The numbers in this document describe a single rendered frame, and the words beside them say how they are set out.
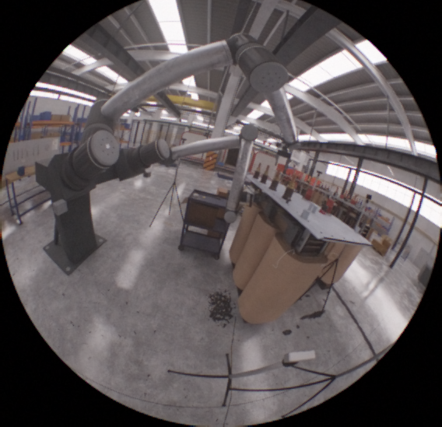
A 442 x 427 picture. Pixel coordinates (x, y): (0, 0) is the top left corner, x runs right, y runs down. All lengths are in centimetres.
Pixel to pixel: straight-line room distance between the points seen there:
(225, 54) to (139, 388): 212
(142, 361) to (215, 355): 66
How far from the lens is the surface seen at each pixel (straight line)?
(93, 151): 74
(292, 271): 105
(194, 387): 155
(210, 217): 202
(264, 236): 136
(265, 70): 53
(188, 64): 72
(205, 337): 163
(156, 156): 132
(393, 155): 978
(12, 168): 428
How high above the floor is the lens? 154
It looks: 20 degrees down
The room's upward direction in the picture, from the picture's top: 16 degrees clockwise
